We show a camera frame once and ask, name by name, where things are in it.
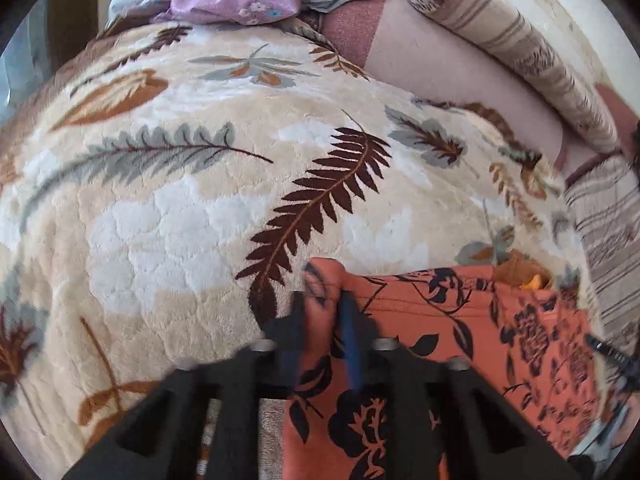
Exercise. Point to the cream leaf-print blanket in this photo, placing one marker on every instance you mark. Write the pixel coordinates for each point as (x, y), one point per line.
(175, 220)

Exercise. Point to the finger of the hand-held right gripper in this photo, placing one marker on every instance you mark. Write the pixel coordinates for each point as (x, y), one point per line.
(612, 352)

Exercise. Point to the pink sofa backrest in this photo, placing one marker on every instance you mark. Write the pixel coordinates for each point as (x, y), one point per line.
(440, 60)

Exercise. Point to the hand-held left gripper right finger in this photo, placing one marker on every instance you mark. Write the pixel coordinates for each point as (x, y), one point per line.
(351, 345)

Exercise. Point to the brown wooden door frame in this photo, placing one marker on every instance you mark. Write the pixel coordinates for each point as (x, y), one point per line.
(70, 25)

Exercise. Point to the stained glass window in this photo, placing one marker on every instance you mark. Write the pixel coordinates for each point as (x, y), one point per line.
(20, 60)

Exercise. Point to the striped bolster pillow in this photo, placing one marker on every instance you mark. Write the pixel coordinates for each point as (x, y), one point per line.
(500, 30)

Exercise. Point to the purple floral cloth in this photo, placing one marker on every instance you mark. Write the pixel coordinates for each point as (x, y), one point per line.
(225, 2)

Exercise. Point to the orange floral shirt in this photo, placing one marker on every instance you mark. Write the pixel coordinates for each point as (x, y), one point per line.
(415, 305)

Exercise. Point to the striped flat cushion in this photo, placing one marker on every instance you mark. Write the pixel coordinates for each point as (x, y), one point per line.
(610, 230)

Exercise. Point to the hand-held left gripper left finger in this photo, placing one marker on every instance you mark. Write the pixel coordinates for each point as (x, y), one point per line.
(292, 355)

